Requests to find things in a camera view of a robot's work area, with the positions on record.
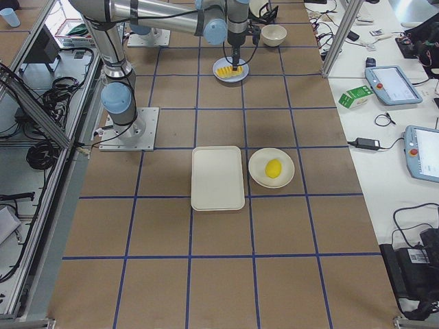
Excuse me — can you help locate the cream plate in rack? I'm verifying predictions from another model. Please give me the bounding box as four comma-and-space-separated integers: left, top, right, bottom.
249, 0, 270, 17

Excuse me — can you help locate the white rectangular tray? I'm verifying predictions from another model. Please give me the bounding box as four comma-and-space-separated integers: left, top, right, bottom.
191, 146, 245, 211

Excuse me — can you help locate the green white carton box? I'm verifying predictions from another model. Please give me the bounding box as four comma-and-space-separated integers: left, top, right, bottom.
338, 85, 373, 109

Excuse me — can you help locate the black power adapter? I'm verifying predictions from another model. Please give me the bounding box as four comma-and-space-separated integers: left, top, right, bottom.
355, 137, 381, 151

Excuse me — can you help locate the cream plate with lemon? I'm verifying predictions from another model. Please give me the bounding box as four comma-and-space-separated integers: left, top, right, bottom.
248, 148, 295, 188

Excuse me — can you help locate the aluminium frame post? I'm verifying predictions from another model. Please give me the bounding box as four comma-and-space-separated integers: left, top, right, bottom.
322, 0, 363, 77

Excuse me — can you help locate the yellow lemon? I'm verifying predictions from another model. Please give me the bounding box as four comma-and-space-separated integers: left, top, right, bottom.
265, 158, 282, 179

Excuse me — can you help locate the white bowl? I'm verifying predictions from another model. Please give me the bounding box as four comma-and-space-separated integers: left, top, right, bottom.
261, 25, 287, 47

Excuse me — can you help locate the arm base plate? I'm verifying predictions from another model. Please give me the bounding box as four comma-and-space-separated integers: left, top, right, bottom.
127, 28, 171, 48
98, 107, 159, 151

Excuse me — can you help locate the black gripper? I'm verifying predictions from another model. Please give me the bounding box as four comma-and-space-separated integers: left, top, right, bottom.
227, 21, 261, 71

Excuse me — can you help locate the teach pendant far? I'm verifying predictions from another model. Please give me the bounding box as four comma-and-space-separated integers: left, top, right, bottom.
364, 66, 423, 106

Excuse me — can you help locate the blue plate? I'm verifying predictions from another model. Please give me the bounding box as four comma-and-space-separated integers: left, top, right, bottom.
213, 56, 249, 83

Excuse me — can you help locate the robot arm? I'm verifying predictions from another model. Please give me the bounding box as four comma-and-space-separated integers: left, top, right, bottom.
70, 1, 261, 138

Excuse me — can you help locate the teach pendant near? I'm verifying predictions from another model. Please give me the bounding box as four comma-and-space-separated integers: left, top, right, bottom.
403, 125, 439, 182

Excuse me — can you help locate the teach pendant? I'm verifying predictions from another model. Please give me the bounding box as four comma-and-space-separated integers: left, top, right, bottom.
364, 66, 423, 106
403, 125, 439, 182

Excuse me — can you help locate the black dish rack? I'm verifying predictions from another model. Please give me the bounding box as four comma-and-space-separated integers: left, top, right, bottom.
249, 2, 278, 25

